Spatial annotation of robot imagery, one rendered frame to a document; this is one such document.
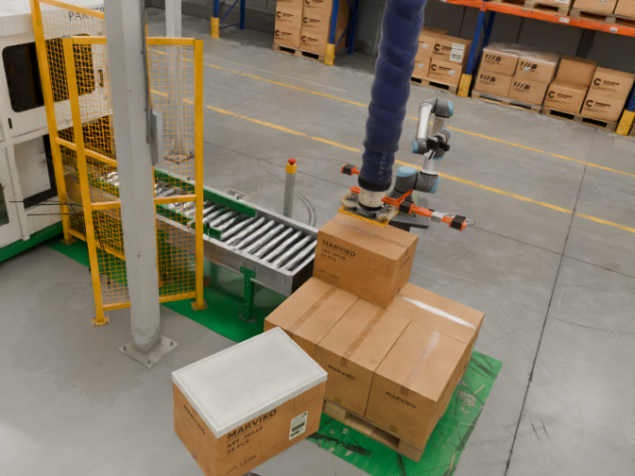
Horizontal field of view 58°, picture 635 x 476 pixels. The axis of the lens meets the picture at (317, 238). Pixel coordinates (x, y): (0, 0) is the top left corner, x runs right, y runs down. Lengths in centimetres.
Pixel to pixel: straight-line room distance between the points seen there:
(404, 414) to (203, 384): 141
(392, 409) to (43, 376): 232
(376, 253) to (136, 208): 155
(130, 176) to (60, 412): 157
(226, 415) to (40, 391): 193
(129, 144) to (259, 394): 162
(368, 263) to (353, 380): 79
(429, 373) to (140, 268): 193
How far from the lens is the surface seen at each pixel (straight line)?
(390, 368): 360
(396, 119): 361
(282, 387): 272
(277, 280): 421
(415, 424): 368
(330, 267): 410
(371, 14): 1276
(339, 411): 391
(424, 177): 471
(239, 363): 282
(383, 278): 393
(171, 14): 673
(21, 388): 433
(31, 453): 395
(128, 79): 334
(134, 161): 352
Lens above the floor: 298
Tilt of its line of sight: 31 degrees down
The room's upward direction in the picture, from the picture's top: 7 degrees clockwise
